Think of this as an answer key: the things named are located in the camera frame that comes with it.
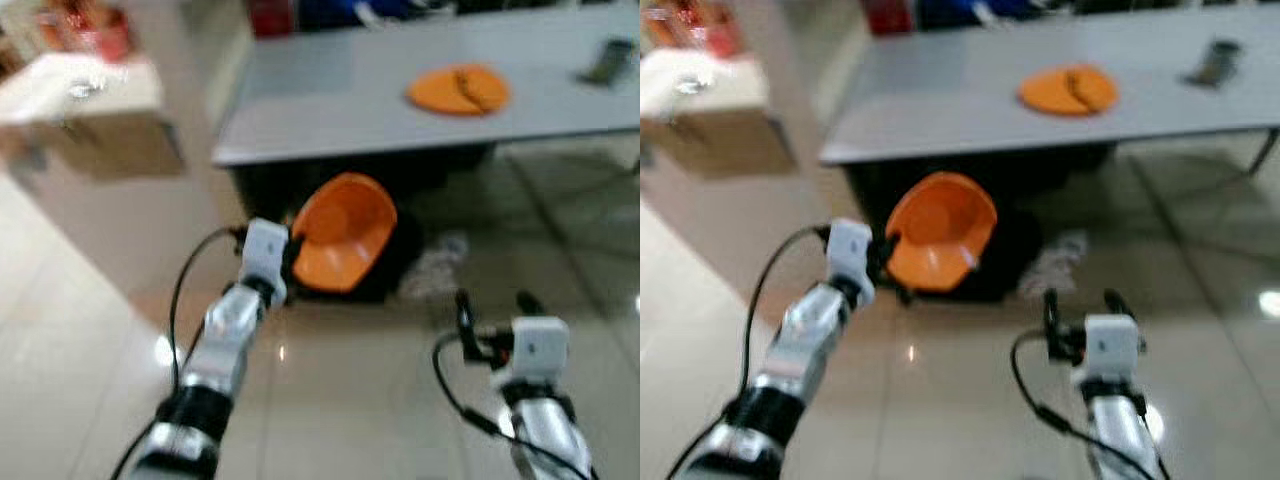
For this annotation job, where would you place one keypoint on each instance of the orange plate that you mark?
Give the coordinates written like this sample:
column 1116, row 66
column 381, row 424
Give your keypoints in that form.
column 435, row 92
column 1045, row 92

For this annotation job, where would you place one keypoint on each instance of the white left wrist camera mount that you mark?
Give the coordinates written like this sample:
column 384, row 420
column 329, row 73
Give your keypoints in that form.
column 265, row 255
column 850, row 255

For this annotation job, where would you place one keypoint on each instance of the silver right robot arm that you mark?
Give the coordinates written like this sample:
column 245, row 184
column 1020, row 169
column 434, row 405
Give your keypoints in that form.
column 1125, row 430
column 545, row 430

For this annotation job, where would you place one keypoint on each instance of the silver metal spoon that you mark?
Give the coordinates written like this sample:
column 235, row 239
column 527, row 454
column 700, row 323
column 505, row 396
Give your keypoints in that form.
column 690, row 87
column 85, row 91

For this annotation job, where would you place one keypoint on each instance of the red cardboard box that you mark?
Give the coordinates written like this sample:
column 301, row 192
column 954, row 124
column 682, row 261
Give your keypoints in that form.
column 270, row 18
column 888, row 16

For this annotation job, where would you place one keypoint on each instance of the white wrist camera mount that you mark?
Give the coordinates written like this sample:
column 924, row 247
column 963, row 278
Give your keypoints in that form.
column 265, row 255
column 850, row 255
column 1113, row 346
column 535, row 348

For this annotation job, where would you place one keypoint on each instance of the orange bowl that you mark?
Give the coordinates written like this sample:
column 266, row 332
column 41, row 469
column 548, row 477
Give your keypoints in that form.
column 345, row 235
column 940, row 235

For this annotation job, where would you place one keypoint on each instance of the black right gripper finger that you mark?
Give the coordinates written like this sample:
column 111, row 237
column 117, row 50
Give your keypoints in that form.
column 1118, row 303
column 466, row 320
column 530, row 304
column 1052, row 318

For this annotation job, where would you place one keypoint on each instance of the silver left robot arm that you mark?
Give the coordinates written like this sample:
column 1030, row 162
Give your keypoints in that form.
column 220, row 345
column 800, row 345

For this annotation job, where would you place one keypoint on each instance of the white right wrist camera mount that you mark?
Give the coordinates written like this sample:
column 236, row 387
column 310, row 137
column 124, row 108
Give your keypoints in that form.
column 1113, row 346
column 535, row 348

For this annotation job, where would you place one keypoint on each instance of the long black tape strip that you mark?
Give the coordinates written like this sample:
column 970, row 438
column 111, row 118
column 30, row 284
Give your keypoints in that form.
column 1084, row 98
column 475, row 98

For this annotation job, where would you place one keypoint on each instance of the white counter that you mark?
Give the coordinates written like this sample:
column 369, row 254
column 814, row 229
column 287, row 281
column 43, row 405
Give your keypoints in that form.
column 50, row 85
column 670, row 85

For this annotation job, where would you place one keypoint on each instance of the white and pink garment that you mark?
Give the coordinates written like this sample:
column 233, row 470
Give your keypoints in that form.
column 1055, row 266
column 435, row 268

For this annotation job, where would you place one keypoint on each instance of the beige cloth mat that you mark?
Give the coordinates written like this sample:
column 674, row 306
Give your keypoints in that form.
column 120, row 148

